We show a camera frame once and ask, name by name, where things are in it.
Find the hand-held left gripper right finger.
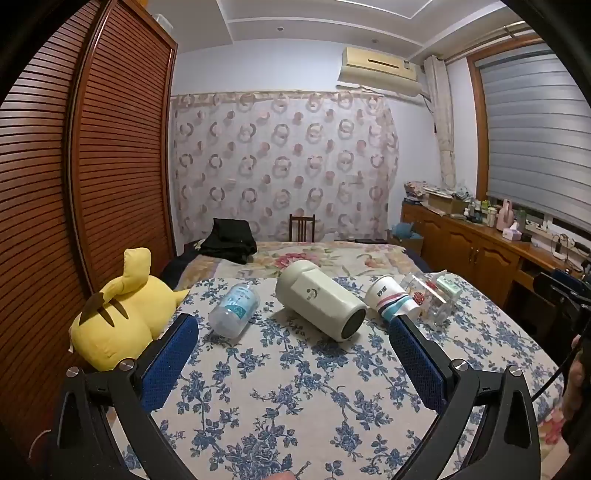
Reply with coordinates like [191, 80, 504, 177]
[387, 315, 542, 480]

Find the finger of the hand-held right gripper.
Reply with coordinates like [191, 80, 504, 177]
[536, 270, 583, 309]

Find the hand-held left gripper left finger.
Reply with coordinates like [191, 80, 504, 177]
[48, 313, 199, 480]

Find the cream insulated cup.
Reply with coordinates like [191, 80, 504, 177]
[275, 260, 368, 343]

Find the white striped paper cup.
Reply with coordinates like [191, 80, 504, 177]
[366, 275, 424, 326]

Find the person's right hand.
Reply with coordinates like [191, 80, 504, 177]
[562, 336, 591, 418]

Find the yellow plush toy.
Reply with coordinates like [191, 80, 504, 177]
[69, 248, 191, 371]

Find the clear plastic packaged item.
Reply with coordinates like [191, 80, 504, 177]
[401, 272, 455, 322]

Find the wooden side cabinet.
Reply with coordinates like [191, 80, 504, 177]
[401, 203, 575, 324]

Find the clear plastic bottle blue label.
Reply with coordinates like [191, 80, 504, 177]
[208, 283, 260, 334]

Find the dark bed sheet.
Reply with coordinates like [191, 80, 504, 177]
[159, 240, 206, 291]

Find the blue floral blanket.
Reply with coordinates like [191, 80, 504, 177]
[108, 272, 566, 480]

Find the blue cloth bag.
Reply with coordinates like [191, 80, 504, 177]
[392, 223, 424, 241]

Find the cardboard box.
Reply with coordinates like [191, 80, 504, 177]
[427, 193, 469, 216]

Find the black bag on bed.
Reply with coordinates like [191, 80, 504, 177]
[198, 218, 258, 265]

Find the grey window blind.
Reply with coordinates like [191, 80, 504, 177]
[475, 44, 591, 227]

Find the dark wooden chair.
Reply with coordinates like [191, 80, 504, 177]
[289, 213, 316, 242]

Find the beige tied side curtain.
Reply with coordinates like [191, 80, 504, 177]
[424, 55, 458, 188]

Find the wooden slatted wardrobe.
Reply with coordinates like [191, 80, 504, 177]
[0, 0, 179, 462]

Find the black cable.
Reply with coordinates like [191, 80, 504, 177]
[531, 344, 583, 403]

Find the ring patterned curtain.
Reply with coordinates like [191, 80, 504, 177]
[170, 91, 400, 243]

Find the wall air conditioner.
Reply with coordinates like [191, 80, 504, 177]
[339, 46, 430, 99]

